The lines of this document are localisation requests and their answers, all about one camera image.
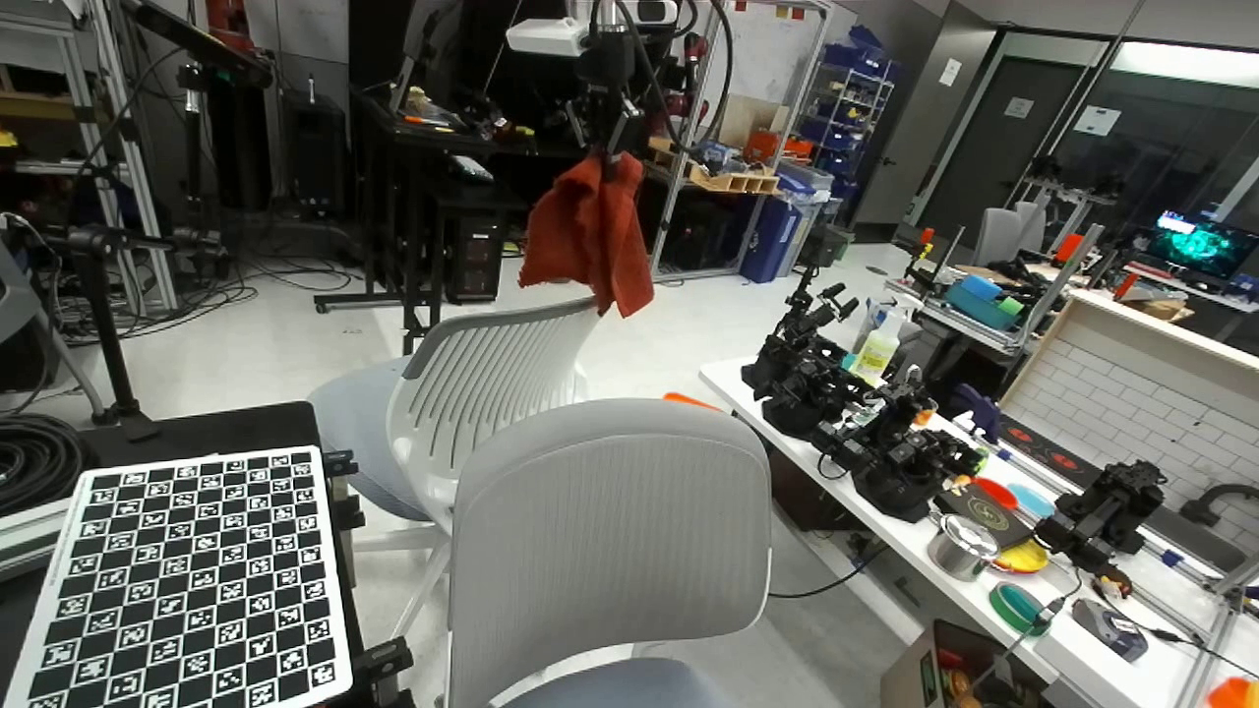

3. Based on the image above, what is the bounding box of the black gear pile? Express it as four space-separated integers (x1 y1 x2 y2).
852 388 987 523

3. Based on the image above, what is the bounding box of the coiled black hose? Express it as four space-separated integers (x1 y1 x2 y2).
0 409 91 523

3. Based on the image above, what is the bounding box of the shelf with blue bins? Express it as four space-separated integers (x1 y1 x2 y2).
800 24 900 222

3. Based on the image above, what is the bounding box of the black floor cable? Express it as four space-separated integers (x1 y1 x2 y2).
765 542 880 605

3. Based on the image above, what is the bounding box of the yellow bowl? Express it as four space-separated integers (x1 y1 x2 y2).
996 534 1053 584

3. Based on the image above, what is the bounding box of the grey storage bin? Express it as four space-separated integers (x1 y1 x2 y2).
975 199 1038 269

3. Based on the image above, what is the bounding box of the black tripod stand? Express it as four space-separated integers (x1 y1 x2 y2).
42 214 171 430

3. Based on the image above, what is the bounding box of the red plate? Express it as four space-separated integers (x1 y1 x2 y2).
968 475 1021 515

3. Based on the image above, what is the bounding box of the white brick-pattern panel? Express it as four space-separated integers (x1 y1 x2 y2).
1001 293 1259 527

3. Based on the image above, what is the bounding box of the open box of items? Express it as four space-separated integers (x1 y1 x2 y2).
900 615 1017 708

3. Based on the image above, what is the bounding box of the white board on frame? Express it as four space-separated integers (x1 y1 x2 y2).
682 0 838 151

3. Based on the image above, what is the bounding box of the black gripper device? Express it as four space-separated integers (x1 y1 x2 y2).
1034 456 1173 556

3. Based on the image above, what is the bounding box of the cluttered wooden table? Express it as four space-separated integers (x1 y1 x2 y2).
682 123 792 199

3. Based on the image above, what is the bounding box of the light blue plate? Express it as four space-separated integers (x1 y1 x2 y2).
1008 480 1059 527

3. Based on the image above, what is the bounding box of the monitor with green screen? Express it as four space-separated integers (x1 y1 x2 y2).
1153 210 1250 286

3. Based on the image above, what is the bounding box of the orange object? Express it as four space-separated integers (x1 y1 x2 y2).
1204 674 1259 708

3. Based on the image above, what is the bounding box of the green bowl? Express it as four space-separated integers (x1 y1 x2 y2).
983 584 1053 640

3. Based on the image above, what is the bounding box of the grey mesh-back office chair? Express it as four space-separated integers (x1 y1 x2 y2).
312 286 638 645
444 393 779 708

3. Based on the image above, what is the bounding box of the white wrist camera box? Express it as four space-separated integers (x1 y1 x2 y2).
505 12 593 59

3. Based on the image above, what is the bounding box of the black workbench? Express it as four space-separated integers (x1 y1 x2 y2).
347 76 555 349

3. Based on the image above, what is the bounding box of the metal cup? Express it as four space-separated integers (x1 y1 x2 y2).
921 513 1001 584

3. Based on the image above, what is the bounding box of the black camera rig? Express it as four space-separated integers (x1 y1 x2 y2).
740 269 869 446

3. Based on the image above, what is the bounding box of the orange cloth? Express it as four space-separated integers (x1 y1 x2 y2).
516 151 659 321

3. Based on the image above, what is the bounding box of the metal shelf rack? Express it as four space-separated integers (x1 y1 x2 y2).
0 0 183 320

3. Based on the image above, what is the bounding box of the yellowish spray bottle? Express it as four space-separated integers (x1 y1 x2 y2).
852 298 909 388

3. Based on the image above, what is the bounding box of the blue barrel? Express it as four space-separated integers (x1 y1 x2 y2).
740 192 817 286

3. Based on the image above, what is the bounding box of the teal box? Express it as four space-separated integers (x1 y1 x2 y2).
942 273 1034 329

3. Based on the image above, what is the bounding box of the black white calibration checkerboard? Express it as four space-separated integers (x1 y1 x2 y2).
6 446 358 708

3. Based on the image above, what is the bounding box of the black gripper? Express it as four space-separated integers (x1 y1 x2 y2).
576 47 648 167

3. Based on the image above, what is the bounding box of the grey handheld gadget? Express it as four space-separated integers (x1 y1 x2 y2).
1068 594 1153 665

